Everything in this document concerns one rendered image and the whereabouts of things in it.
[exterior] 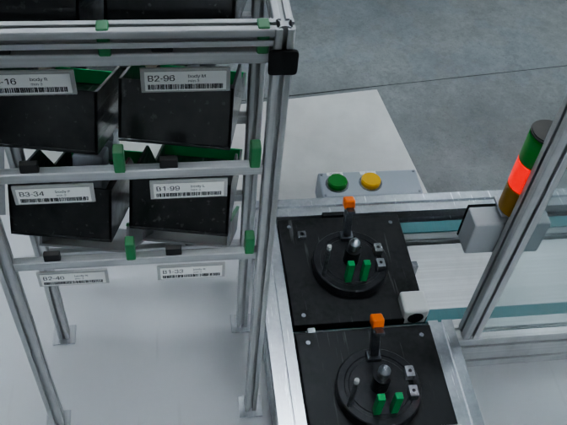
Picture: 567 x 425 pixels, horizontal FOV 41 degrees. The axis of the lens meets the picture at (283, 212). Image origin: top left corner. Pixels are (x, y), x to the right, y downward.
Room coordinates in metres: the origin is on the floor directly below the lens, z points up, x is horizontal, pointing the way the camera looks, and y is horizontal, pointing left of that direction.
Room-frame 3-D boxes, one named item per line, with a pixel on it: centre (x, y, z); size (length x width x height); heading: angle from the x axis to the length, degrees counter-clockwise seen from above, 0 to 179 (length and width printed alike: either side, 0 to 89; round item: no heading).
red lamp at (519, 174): (0.78, -0.34, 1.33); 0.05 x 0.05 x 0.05
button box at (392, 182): (1.08, -0.17, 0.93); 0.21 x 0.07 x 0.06; 102
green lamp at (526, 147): (0.78, -0.34, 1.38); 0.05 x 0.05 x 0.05
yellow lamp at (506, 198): (0.78, -0.34, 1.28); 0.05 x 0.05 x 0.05
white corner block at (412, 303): (0.78, -0.25, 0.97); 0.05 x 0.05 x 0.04; 12
